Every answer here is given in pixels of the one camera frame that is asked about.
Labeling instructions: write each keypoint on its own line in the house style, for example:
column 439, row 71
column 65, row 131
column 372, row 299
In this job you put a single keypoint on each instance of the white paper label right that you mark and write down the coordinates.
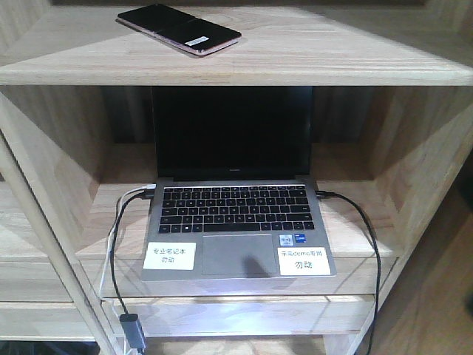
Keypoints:
column 303, row 261

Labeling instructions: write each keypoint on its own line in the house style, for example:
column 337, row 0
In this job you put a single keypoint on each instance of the white paper label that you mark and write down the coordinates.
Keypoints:
column 303, row 261
column 170, row 256

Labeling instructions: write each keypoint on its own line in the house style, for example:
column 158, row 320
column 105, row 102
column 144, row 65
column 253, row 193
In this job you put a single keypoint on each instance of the black foldable smartphone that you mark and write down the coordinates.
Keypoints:
column 178, row 29

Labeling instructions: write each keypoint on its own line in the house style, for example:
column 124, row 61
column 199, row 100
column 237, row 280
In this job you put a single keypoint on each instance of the white paper label left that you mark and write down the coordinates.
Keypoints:
column 170, row 256

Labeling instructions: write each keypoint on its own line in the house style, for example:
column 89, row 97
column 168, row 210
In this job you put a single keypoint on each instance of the grey laptop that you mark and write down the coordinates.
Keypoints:
column 233, row 167

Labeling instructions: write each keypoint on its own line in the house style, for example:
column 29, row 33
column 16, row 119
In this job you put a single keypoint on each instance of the grey adapter dongle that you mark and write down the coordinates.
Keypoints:
column 133, row 331

